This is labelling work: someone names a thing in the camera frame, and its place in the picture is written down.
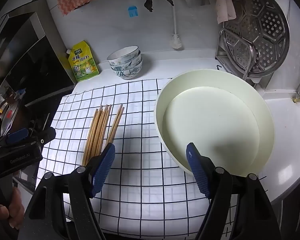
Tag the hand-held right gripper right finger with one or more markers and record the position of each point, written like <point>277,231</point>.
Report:
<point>198,170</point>

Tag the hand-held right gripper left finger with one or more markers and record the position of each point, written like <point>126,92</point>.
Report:
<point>103,170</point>

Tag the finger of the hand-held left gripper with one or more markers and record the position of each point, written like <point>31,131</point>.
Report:
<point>46,135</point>
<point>16,133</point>

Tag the bundle of wooden chopsticks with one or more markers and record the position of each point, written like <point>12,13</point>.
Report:
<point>97,135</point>

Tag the white plastic basin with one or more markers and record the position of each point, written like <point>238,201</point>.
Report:
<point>210,120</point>

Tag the person's left hand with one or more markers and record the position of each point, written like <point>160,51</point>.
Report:
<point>15,205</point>

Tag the white checkered cloth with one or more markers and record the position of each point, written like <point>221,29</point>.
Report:
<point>145,175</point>

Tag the black range hood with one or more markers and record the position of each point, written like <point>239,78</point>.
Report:
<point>35,62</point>

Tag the yellow seasoning pouch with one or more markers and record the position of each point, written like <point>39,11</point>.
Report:
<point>83,62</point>

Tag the perforated steel steamer plate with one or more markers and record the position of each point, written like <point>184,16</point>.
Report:
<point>262,30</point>

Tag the pink hanging cloth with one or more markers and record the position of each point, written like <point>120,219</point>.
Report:
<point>223,5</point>

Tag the blue wall hook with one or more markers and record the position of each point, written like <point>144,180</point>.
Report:
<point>132,11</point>

